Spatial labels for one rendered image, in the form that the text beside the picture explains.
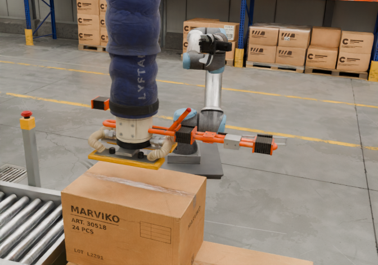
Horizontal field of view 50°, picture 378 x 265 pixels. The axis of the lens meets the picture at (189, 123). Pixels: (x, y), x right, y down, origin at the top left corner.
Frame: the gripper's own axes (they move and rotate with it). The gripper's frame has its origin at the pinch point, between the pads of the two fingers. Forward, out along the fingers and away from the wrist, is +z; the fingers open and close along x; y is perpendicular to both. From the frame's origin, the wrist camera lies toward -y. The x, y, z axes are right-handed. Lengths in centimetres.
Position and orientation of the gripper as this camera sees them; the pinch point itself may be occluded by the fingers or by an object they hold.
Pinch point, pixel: (207, 50)
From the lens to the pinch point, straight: 196.2
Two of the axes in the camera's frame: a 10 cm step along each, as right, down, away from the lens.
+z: -2.9, 3.3, -9.0
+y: -9.6, -1.3, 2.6
